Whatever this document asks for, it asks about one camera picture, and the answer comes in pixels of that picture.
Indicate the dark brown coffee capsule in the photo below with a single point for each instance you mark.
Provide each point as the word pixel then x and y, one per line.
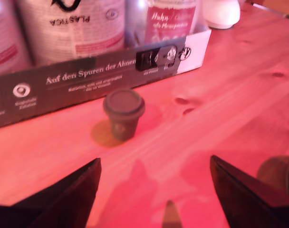
pixel 124 114

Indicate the dark grey cardboard tray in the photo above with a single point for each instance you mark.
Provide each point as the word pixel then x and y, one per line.
pixel 63 90

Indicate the tin can black triangle mark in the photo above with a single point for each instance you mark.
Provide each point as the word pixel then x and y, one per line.
pixel 75 31

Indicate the small white round camera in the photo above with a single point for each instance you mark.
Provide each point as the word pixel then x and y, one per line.
pixel 220 14

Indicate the yellow cartoon print mug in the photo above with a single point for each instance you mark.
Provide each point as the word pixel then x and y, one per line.
pixel 275 171

